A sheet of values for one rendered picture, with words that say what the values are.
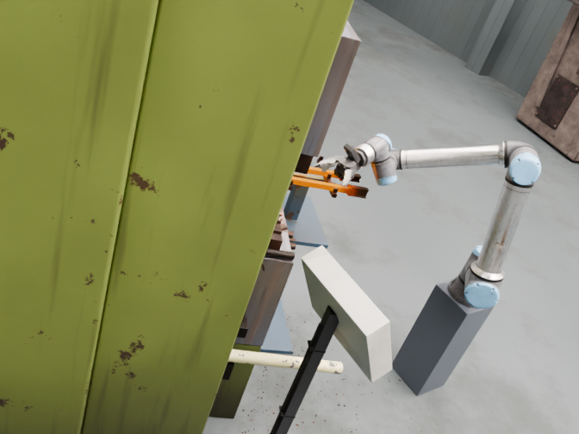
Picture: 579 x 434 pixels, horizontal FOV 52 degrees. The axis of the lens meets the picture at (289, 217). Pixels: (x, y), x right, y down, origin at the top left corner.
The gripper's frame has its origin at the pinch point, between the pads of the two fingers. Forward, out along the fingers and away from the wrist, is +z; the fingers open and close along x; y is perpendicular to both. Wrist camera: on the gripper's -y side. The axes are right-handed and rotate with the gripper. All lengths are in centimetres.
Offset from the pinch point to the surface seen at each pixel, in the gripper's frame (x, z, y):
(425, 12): 388, -742, 333
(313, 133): -11, 27, -42
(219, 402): -12, 67, 86
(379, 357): -68, 55, -9
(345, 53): -11, 17, -67
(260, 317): -14, 48, 38
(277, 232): -5.9, 33.5, 5.1
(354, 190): 0.4, -22.6, 23.4
